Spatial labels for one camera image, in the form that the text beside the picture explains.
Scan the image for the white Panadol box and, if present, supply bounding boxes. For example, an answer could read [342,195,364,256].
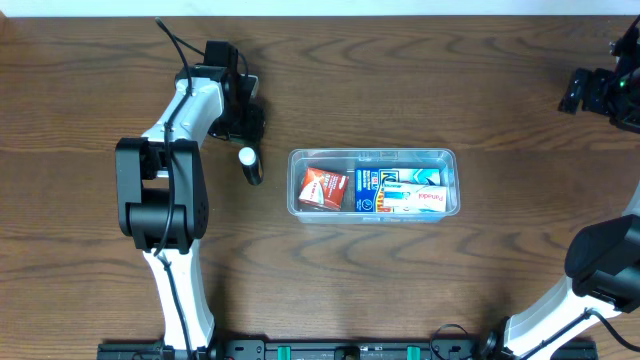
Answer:
[382,182,447,212]

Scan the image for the clear plastic container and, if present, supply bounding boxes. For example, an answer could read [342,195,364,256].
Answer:
[287,148,460,224]

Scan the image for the blue fever patch box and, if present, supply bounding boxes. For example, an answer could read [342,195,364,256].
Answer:
[355,168,445,213]

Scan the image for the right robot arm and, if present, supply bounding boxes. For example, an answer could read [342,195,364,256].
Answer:
[475,21,639,359]

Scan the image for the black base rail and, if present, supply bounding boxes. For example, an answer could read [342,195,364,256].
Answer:
[97,337,599,360]

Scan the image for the dark bottle white cap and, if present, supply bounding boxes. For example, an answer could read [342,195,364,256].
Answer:
[238,147,263,186]

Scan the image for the red medicine box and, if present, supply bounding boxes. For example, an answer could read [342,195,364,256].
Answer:
[298,167,349,211]

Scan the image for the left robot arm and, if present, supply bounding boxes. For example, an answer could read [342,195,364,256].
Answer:
[98,41,266,359]

